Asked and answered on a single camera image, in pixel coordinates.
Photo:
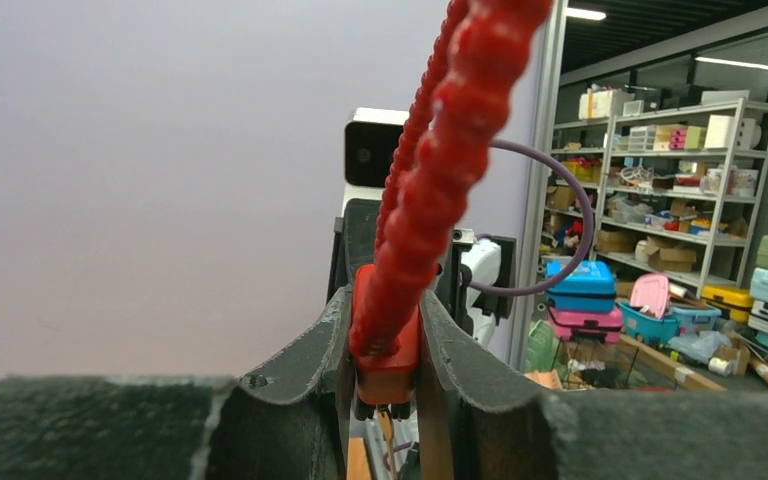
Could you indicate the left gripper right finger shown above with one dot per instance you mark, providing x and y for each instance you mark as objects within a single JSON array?
[{"x": 480, "y": 419}]

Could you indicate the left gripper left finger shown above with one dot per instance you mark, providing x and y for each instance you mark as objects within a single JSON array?
[{"x": 288, "y": 418}]

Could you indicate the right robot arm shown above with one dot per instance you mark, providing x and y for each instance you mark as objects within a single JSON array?
[{"x": 488, "y": 265}]

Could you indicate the pink suitcase under blue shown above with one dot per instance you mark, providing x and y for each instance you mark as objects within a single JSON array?
[{"x": 604, "y": 327}]

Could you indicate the blue toy suitcase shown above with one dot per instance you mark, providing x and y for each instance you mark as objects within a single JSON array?
[{"x": 590, "y": 288}]

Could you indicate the pink toy suitcase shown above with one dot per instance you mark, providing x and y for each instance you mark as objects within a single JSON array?
[{"x": 651, "y": 295}]

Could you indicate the yellow toy suitcase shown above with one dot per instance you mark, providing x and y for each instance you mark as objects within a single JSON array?
[{"x": 734, "y": 303}]

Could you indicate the grey metal storage shelf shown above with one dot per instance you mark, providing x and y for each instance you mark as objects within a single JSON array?
[{"x": 676, "y": 190}]

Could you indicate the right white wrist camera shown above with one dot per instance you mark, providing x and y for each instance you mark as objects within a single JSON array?
[{"x": 370, "y": 138}]

